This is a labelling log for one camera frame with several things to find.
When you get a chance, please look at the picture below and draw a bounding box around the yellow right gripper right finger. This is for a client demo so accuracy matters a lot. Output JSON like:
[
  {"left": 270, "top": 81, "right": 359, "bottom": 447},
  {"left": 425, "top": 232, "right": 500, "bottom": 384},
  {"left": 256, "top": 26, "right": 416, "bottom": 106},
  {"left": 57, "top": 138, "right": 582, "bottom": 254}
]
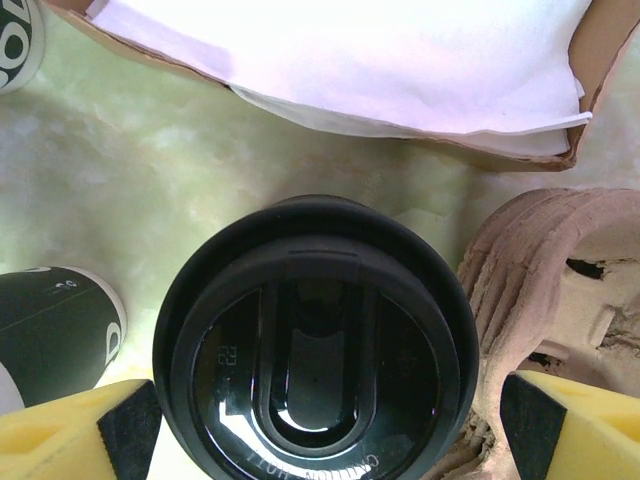
[{"left": 499, "top": 370, "right": 640, "bottom": 480}]

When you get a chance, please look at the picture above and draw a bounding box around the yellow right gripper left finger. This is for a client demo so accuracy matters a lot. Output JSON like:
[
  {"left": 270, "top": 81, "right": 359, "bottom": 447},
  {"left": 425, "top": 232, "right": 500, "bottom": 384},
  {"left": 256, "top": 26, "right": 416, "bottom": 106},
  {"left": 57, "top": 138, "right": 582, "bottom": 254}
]
[{"left": 0, "top": 378, "right": 164, "bottom": 480}]

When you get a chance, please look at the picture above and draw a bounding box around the dark paper coffee cup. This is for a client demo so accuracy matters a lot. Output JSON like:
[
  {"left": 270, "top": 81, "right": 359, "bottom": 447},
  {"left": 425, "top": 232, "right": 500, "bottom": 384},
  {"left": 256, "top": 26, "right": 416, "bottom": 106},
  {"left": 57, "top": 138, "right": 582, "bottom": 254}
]
[{"left": 0, "top": 266, "right": 127, "bottom": 409}]

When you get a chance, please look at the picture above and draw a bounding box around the black plastic cup lid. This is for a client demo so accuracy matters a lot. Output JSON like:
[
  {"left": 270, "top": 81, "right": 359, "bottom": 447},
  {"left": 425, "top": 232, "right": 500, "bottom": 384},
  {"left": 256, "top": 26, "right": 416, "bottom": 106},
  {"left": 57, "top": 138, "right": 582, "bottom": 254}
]
[{"left": 153, "top": 195, "right": 482, "bottom": 480}]

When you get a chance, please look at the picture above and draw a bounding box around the stack of pulp cup carriers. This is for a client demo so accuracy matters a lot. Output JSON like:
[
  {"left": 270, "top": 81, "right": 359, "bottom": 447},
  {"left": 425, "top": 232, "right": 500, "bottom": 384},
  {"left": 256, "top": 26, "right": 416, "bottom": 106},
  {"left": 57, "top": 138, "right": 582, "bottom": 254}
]
[{"left": 457, "top": 187, "right": 640, "bottom": 480}]

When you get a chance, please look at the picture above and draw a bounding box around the brown cardboard napkin tray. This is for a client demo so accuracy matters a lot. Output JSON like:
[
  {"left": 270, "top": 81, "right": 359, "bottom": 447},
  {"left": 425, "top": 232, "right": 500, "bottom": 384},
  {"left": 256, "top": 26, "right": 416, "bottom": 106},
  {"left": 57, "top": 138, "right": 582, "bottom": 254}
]
[{"left": 42, "top": 0, "right": 640, "bottom": 174}]

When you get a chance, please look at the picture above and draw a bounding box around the stack of paper cups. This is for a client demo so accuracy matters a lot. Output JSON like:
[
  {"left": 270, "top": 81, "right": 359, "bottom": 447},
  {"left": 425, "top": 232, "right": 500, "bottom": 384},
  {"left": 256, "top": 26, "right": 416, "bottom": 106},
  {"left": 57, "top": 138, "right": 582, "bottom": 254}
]
[{"left": 0, "top": 0, "right": 47, "bottom": 95}]

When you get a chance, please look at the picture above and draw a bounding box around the stack of white napkins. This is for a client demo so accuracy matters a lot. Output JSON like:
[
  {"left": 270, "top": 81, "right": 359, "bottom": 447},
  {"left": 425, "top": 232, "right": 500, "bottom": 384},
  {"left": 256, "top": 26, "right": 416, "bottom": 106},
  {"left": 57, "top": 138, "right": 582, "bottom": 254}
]
[{"left": 87, "top": 0, "right": 594, "bottom": 157}]

